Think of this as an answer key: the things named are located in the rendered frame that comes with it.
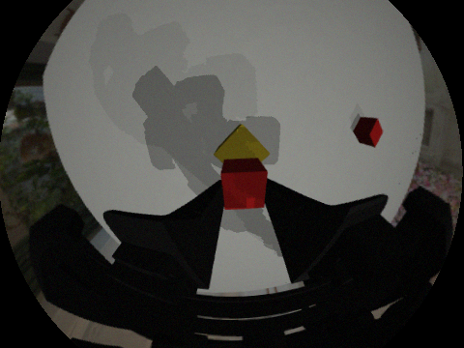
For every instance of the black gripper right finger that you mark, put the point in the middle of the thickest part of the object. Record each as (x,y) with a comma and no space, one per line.
(306,229)

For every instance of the red cube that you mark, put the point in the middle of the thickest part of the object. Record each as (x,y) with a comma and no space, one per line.
(244,183)
(368,131)

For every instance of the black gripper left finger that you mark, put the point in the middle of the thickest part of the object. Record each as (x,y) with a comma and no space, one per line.
(190,233)

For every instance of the olive yellow cube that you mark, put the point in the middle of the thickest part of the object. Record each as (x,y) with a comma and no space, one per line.
(240,144)

